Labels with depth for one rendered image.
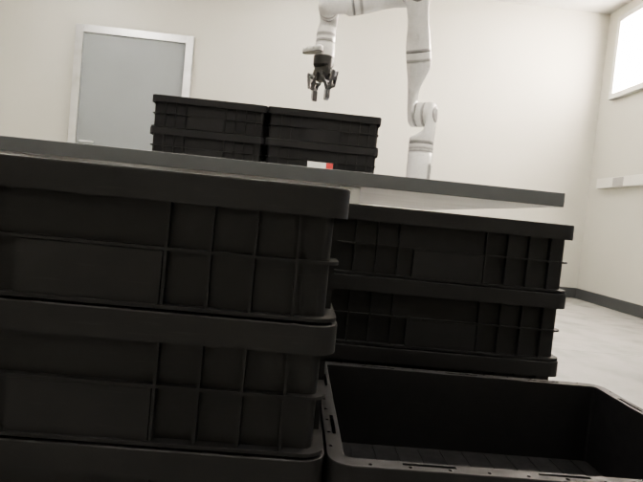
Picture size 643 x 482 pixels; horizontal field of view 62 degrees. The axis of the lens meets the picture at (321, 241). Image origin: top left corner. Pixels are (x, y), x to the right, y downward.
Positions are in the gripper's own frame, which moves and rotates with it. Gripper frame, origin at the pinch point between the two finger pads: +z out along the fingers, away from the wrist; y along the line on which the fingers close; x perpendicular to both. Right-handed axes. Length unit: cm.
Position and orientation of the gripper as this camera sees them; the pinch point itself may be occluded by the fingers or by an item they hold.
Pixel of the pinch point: (320, 97)
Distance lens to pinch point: 200.4
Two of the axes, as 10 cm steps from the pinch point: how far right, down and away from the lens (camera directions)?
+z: -1.0, 9.9, 0.5
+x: -6.8, -0.3, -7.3
